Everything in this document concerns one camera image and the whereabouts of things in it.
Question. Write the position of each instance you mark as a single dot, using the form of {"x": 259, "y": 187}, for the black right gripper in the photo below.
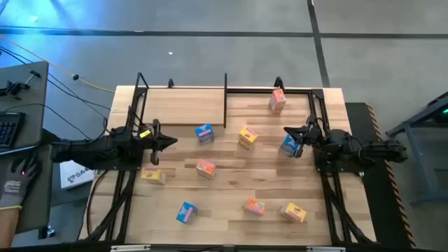
{"x": 313, "y": 134}

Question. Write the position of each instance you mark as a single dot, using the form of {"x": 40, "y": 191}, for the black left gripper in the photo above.
{"x": 141, "y": 145}

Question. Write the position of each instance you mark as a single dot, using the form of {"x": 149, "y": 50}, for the blue Rice Krispies cereal box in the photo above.
{"x": 287, "y": 147}
{"x": 186, "y": 212}
{"x": 204, "y": 133}

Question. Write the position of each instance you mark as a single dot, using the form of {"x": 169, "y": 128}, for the yellow Corn Pops cereal box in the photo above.
{"x": 247, "y": 137}
{"x": 293, "y": 212}
{"x": 153, "y": 175}

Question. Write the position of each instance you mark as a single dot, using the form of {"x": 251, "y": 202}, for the orange Mini-Wheats cereal box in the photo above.
{"x": 206, "y": 168}
{"x": 255, "y": 206}
{"x": 277, "y": 100}

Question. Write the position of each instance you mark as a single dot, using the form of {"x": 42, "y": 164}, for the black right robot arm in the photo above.
{"x": 385, "y": 148}

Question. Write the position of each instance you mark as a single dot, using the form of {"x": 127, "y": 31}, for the person's forearm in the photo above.
{"x": 7, "y": 225}

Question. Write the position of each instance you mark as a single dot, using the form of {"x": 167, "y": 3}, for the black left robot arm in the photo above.
{"x": 91, "y": 148}

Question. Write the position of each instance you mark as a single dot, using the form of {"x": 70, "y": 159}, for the yellow label tag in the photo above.
{"x": 145, "y": 133}

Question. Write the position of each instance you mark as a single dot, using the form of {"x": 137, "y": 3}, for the white printed box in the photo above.
{"x": 75, "y": 175}

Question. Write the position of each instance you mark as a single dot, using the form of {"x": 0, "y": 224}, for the black mat with hazard stripe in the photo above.
{"x": 378, "y": 196}

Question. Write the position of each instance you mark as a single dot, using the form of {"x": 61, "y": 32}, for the grey computer desk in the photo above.
{"x": 35, "y": 91}

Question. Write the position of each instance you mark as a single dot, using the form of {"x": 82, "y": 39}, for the person's gloved hand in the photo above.
{"x": 17, "y": 182}

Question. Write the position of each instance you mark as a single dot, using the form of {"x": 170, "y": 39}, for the black keyboard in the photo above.
{"x": 10, "y": 129}

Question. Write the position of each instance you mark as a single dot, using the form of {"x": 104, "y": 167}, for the black desk clamp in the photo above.
{"x": 14, "y": 87}

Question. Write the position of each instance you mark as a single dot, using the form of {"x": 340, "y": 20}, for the black corner bracket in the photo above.
{"x": 170, "y": 83}
{"x": 279, "y": 83}

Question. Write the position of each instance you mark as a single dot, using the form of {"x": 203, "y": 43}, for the black aluminium table frame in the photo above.
{"x": 238, "y": 91}

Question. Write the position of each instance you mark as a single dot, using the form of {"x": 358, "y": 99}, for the silver edge bracket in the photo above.
{"x": 129, "y": 248}
{"x": 325, "y": 249}

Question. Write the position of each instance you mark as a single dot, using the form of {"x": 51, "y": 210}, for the blue metal frame table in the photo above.
{"x": 434, "y": 106}

